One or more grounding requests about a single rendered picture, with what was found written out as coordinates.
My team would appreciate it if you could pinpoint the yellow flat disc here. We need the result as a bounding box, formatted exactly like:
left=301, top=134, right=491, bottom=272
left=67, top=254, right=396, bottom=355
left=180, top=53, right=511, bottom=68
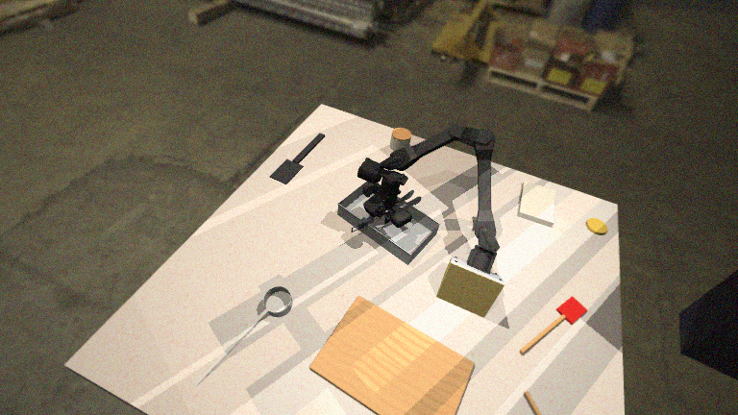
left=585, top=218, right=607, bottom=235

